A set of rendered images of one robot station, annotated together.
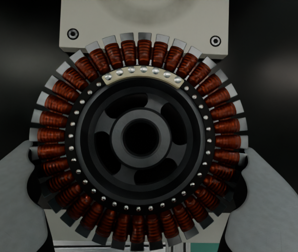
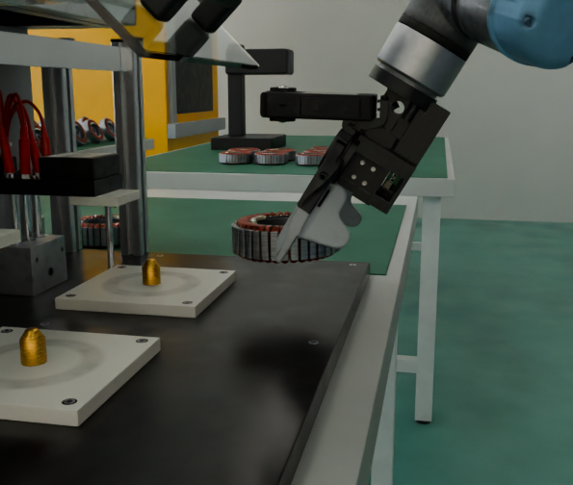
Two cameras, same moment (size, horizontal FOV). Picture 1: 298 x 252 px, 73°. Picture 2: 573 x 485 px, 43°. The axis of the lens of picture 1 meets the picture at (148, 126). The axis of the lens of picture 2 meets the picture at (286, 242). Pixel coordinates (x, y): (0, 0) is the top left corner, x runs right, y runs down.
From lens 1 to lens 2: 0.75 m
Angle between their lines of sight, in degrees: 76
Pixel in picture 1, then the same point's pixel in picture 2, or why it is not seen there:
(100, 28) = (189, 295)
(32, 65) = (199, 327)
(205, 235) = (386, 308)
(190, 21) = (203, 276)
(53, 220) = (360, 355)
